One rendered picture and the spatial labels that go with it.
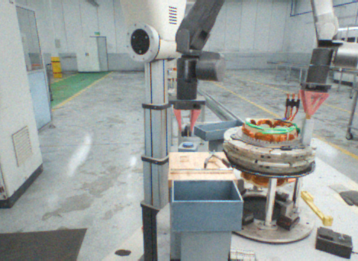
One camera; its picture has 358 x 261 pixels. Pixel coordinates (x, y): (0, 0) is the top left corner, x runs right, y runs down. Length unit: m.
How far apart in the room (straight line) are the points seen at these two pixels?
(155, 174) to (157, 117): 0.28
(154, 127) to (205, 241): 0.61
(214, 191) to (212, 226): 0.11
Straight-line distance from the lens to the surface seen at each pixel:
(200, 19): 0.69
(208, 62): 0.67
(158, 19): 1.06
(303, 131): 0.98
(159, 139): 1.18
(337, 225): 1.19
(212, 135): 1.16
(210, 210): 0.65
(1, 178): 2.82
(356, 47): 0.97
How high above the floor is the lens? 1.41
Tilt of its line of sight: 18 degrees down
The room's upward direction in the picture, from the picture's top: straight up
